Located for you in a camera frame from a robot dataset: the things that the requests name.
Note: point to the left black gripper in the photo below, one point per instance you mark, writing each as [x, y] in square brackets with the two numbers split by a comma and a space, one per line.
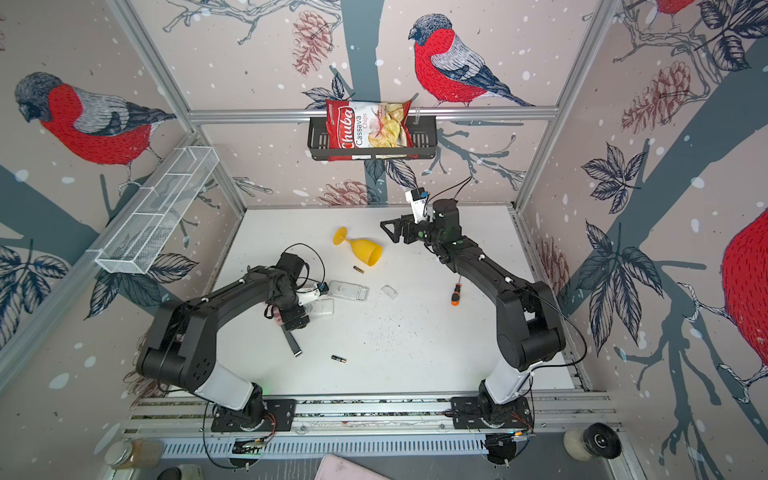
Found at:
[291, 316]

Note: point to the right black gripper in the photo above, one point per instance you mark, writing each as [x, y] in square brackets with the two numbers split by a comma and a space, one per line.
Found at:
[407, 226]

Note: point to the grey white remote control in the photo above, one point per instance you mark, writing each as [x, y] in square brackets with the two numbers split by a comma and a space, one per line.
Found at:
[348, 291]

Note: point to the white battery cover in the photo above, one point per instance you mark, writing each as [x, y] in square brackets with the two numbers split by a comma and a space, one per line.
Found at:
[390, 291]

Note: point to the orange black screwdriver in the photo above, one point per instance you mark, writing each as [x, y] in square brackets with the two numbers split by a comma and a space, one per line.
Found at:
[456, 294]

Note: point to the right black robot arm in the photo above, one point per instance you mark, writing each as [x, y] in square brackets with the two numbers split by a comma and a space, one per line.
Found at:
[528, 323]

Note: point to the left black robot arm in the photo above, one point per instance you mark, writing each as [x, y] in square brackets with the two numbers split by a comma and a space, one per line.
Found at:
[180, 349]

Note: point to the yellow plastic goblet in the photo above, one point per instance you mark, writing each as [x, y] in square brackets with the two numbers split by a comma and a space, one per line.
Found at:
[366, 251]

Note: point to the red cassava chips bag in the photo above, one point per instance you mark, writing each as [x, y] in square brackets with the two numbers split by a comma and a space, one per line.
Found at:
[366, 125]

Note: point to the pink flat object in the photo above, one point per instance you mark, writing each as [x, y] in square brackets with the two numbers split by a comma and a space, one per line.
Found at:
[336, 468]

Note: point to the glass jar amber content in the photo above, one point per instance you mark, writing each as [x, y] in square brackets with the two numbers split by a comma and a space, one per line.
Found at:
[134, 454]

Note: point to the white black round jar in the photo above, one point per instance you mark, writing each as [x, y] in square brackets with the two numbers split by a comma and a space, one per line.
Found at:
[595, 441]

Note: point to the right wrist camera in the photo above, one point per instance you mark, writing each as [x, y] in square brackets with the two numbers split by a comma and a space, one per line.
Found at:
[418, 199]

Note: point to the black wall basket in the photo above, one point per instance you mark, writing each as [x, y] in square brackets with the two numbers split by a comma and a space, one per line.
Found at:
[415, 138]

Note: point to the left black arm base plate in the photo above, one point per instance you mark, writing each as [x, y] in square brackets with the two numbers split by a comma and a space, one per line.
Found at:
[258, 416]

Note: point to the white wire mesh shelf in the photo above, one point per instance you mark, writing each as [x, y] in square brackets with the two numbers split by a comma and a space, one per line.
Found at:
[162, 203]

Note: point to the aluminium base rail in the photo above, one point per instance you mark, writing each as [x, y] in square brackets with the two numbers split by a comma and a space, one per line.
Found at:
[369, 425]

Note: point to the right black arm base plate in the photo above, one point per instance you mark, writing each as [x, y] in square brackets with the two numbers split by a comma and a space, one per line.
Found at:
[479, 412]

